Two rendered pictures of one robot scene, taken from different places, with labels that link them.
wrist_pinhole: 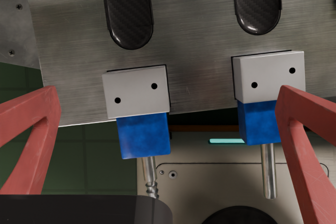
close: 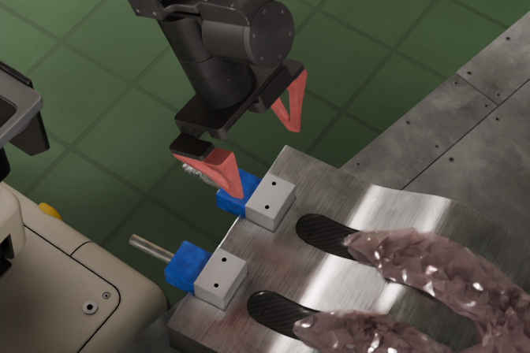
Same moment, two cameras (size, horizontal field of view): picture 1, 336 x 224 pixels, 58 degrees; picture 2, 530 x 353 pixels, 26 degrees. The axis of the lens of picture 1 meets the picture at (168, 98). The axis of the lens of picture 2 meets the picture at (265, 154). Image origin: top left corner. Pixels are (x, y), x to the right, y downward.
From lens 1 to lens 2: 1.03 m
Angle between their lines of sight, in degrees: 29
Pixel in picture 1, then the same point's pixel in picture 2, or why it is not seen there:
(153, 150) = not seen: hidden behind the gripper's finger
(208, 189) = (24, 340)
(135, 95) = (269, 194)
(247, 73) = (233, 260)
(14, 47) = (360, 168)
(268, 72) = (225, 272)
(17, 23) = (375, 181)
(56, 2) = (359, 198)
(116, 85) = (283, 188)
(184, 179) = (69, 319)
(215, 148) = not seen: outside the picture
